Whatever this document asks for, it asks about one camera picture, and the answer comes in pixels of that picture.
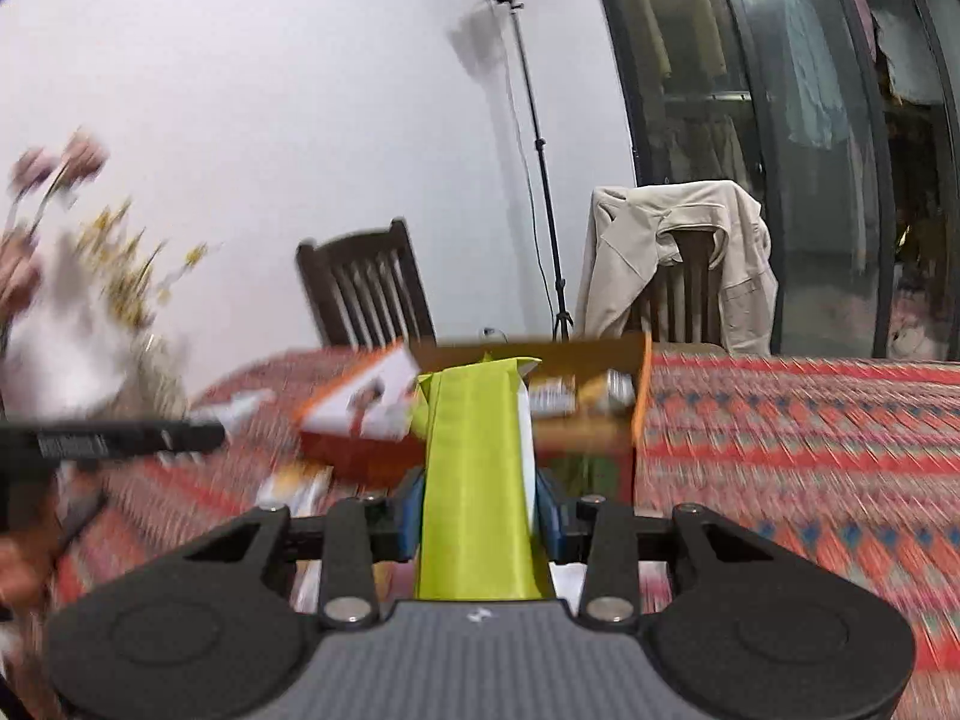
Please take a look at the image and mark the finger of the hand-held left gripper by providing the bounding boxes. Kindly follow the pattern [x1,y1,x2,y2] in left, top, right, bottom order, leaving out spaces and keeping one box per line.
[0,422,227,460]

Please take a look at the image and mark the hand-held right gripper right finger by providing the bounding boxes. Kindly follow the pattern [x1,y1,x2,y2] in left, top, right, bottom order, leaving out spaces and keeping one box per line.
[534,469,785,629]

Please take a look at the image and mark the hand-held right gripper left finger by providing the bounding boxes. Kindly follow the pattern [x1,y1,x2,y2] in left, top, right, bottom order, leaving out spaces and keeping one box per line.
[176,469,430,631]

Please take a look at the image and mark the green snack packet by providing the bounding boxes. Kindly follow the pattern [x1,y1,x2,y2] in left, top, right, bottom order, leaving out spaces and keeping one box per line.
[415,355,557,602]

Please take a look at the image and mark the red wooden box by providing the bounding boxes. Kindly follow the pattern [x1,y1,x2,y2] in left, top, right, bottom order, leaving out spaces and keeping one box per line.
[298,334,655,503]

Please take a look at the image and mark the white snack packet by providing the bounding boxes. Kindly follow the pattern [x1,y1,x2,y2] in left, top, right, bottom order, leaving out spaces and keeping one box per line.
[189,392,275,430]

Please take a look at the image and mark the pile of snack packets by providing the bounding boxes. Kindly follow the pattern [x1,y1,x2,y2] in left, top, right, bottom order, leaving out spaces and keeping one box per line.
[259,369,640,515]

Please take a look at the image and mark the person's left hand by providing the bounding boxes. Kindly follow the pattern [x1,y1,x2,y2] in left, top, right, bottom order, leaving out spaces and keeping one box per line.
[0,525,68,616]

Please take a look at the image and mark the small floral vase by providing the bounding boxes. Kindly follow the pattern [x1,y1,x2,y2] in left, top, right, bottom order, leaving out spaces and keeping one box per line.
[131,334,188,421]

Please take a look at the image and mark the yellow flower sprigs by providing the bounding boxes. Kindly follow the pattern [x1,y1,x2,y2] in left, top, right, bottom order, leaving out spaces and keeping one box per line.
[75,199,211,331]

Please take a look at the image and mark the dark wooden chair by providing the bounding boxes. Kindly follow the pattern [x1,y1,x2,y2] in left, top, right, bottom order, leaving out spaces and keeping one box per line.
[626,229,721,346]
[296,217,437,350]

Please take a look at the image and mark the patterned tablecloth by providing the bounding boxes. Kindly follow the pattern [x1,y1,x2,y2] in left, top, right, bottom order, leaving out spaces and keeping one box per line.
[0,349,960,691]

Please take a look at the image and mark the beige jacket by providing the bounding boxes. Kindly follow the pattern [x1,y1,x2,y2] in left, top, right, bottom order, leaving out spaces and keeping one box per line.
[574,181,779,357]

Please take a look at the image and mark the sliding glass door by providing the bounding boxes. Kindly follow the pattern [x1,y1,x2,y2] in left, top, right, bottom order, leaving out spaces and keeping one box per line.
[585,0,960,361]

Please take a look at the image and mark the light blue hanging shirt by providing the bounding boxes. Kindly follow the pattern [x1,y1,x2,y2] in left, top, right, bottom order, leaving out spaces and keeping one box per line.
[780,0,845,151]

